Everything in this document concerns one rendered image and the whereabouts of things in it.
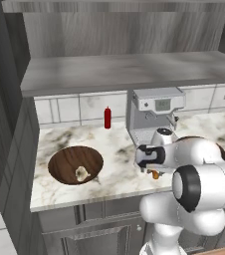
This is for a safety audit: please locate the grey tall side cupboard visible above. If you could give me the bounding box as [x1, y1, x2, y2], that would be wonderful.
[0, 0, 49, 255]

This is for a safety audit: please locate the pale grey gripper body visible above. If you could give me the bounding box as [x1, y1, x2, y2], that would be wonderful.
[140, 165, 167, 176]

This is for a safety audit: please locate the grey drawer front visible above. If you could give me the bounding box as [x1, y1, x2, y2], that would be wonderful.
[82, 195, 146, 223]

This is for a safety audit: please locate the brown wooden bowl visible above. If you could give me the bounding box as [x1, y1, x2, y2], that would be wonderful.
[47, 144, 105, 186]

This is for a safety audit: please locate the silver coffee machine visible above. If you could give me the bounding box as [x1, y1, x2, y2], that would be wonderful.
[125, 87, 187, 147]

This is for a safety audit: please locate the grey wooden wall cupboard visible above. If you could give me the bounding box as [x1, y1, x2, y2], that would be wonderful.
[1, 0, 225, 99]

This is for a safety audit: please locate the red sauce bottle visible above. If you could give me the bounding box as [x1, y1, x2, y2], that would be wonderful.
[104, 106, 113, 130]

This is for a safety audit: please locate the pale garlic bulb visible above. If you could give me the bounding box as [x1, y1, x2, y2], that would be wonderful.
[75, 165, 92, 183]

